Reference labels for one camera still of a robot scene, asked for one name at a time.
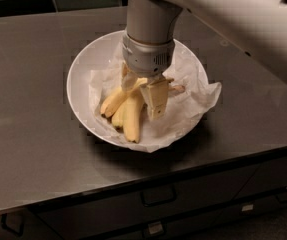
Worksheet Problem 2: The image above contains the white crumpled paper liner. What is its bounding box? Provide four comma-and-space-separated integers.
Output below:
88, 42, 222, 153

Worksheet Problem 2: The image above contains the lower right drawer handle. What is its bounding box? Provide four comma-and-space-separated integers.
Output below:
241, 204, 254, 213

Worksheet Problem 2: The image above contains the left drawer handle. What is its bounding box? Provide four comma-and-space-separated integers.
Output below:
1, 213, 25, 237

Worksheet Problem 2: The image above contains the yellow banana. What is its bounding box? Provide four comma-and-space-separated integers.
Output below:
123, 90, 145, 143
100, 78, 147, 118
111, 85, 185, 130

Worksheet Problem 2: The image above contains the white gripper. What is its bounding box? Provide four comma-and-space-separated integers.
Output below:
121, 32, 175, 120

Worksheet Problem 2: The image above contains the white ceramic bowl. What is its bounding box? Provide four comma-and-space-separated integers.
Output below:
66, 29, 210, 150

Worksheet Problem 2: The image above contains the lower centre drawer handle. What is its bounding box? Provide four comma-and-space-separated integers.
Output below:
142, 221, 166, 239

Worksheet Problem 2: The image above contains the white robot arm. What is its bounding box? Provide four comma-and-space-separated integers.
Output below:
123, 0, 287, 119

